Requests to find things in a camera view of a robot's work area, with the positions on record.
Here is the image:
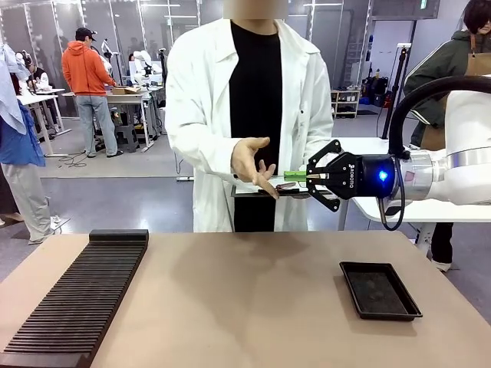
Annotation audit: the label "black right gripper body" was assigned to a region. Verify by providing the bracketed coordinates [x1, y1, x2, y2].
[320, 152, 397, 202]

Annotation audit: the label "thin dark hand-held tray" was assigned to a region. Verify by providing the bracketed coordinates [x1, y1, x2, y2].
[232, 184, 312, 200]

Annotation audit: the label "person's left forearm white sleeve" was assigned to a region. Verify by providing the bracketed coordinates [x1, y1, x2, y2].
[291, 110, 334, 173]

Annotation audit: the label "person's right forearm white sleeve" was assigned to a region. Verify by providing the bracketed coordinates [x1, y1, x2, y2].
[166, 114, 241, 183]

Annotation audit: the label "person's right hand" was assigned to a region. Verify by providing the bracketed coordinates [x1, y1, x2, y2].
[232, 136, 280, 200]

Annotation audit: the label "large white table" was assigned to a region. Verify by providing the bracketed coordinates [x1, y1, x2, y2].
[336, 136, 491, 246]

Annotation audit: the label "low wooden shoe shelf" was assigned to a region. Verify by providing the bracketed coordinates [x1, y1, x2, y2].
[330, 89, 361, 120]

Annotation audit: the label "black equipment cases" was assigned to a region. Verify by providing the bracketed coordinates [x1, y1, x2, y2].
[361, 75, 393, 109]

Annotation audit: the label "person in white lab coat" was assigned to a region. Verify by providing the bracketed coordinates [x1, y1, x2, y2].
[164, 17, 334, 234]

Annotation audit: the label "black pole stand white top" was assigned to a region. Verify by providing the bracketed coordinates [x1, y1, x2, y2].
[381, 43, 411, 140]

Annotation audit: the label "black rectangular tray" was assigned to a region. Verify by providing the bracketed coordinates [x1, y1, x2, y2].
[339, 261, 423, 321]

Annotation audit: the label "person in brown apron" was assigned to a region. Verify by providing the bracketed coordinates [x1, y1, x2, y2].
[403, 0, 491, 272]

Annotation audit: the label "black step stool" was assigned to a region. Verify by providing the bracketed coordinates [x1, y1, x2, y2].
[114, 123, 139, 151]

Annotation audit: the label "long white workbench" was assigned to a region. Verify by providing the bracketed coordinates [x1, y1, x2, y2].
[61, 86, 166, 153]

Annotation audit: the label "brown cardboard box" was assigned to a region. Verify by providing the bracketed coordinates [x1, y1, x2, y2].
[110, 85, 142, 97]

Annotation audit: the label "person in orange hoodie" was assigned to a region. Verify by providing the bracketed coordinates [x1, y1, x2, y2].
[61, 27, 124, 159]

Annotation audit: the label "black slotted rack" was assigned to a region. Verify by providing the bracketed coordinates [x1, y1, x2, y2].
[0, 228, 150, 368]

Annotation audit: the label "white desk with metal legs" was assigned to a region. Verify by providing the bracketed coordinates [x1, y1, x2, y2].
[17, 87, 73, 158]

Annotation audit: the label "seated person with dark hair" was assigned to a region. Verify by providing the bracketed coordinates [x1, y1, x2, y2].
[25, 64, 51, 92]

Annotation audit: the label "person in blue shirt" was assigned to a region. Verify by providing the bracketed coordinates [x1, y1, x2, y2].
[0, 43, 61, 245]

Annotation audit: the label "thin black right gripper cable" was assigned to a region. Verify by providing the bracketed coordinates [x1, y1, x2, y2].
[377, 153, 407, 232]

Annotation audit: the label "thick black right arm hose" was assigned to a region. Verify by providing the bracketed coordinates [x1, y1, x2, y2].
[387, 75, 491, 155]

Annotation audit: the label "black floor cables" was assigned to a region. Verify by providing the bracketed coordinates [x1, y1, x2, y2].
[56, 151, 90, 169]

